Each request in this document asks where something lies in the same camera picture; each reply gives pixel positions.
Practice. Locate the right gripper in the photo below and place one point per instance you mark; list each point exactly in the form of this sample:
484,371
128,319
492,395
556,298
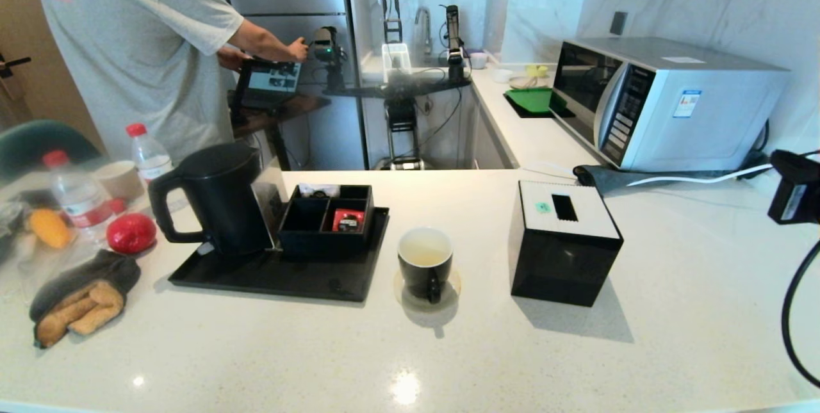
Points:
797,192

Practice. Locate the black electric kettle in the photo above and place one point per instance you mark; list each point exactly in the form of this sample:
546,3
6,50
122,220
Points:
224,208

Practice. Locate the robot arm joint green light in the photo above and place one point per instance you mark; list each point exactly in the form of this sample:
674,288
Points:
327,48

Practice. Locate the white black robot arm joint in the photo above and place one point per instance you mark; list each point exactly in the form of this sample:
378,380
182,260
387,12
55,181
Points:
453,35

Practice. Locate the red plastic snack packet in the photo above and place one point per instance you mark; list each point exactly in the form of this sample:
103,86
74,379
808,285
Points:
346,219

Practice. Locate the silver microwave oven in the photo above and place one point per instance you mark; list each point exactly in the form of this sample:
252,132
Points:
705,118

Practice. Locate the black tissue box silver lid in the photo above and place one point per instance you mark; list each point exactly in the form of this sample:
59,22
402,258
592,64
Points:
557,259

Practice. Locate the yellow bowl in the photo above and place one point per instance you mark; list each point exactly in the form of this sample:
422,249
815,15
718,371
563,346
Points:
537,70

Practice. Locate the beige plate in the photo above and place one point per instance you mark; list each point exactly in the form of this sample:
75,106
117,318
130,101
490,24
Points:
525,82

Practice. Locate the small white cup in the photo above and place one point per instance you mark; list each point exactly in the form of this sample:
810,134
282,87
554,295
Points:
503,75

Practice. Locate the black mug white inside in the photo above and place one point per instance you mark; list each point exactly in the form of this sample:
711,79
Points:
416,282

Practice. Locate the chrome faucet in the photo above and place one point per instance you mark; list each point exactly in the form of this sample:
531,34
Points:
424,22

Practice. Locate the clear plastic pouch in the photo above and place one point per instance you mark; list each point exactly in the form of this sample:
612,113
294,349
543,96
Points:
317,191

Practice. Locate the black compartment organizer box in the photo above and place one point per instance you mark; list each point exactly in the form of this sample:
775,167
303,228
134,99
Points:
307,241

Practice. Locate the black rectangular tray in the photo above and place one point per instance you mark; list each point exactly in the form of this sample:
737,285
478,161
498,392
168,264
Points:
307,278

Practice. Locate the brown wooden desk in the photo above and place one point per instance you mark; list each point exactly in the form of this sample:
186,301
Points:
295,109

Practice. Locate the clear acrylic sign stand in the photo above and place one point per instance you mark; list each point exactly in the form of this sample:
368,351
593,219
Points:
269,208

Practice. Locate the open laptop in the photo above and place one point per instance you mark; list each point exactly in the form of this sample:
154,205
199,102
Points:
272,80

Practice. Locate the water bottle red cap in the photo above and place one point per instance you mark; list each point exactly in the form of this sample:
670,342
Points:
150,160
77,198

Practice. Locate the red tomato toy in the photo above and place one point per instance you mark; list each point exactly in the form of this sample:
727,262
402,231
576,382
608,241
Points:
131,234

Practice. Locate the brown paper cup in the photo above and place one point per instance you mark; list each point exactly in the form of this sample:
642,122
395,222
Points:
118,179

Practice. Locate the person in grey shirt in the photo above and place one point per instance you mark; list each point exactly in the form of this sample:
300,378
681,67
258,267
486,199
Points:
128,48

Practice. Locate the grey and tan glove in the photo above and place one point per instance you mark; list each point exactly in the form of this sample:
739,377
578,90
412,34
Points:
77,310

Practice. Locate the teal chair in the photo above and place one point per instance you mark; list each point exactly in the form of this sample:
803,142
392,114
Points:
38,144

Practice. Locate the brown wooden door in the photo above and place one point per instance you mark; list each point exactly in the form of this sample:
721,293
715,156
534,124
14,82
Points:
25,29

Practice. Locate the dark wall outlet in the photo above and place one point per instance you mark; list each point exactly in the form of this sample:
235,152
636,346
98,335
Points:
619,22

